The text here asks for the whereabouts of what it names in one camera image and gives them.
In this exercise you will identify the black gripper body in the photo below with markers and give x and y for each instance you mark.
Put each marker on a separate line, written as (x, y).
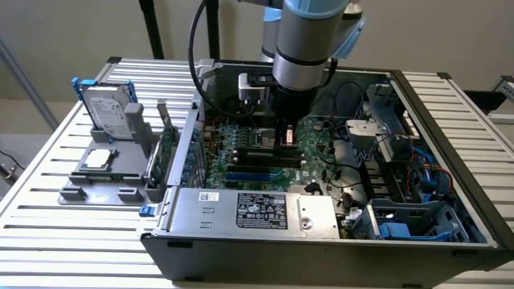
(290, 102)

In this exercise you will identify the green RAM stick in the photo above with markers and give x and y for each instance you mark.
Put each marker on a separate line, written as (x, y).
(261, 153)

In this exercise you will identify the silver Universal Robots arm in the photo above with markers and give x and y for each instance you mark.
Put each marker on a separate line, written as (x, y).
(301, 45)

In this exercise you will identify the black RAM slot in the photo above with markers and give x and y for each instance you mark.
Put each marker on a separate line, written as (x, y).
(265, 159)
(267, 164)
(249, 169)

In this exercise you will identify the blue expansion slot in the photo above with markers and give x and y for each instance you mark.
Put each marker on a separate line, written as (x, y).
(247, 176)

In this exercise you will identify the CPU socket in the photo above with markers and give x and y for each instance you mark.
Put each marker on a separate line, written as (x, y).
(263, 135)

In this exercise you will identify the green Dell motherboard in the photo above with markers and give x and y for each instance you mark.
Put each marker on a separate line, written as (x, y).
(261, 153)

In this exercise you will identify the black open PC case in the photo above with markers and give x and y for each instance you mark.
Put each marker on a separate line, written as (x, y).
(321, 180)

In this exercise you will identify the metal disk bay cage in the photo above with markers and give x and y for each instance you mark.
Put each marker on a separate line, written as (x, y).
(379, 129)

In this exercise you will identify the silver power supply unit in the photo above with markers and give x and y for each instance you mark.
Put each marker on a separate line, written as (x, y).
(253, 210)

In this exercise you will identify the green graphics card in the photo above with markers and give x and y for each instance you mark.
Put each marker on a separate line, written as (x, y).
(162, 150)

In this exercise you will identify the blue plastic drive tray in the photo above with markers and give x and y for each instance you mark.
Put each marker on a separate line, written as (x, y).
(417, 219)

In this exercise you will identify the blue case latch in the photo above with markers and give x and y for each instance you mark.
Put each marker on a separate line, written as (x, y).
(147, 210)

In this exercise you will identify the black stand pole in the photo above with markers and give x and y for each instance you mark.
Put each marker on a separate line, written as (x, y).
(154, 28)

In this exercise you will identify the silver hard disk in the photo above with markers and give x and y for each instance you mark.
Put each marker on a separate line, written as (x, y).
(108, 116)

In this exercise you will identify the grey parts rack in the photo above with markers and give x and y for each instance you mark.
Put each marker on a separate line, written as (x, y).
(112, 168)

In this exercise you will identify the silver CPU chip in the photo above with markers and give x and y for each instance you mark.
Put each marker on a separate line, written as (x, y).
(96, 159)

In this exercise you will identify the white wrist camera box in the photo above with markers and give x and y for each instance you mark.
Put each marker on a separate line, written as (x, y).
(251, 87)

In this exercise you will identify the blue disk carrier bracket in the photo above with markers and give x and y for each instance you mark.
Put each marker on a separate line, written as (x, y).
(102, 84)

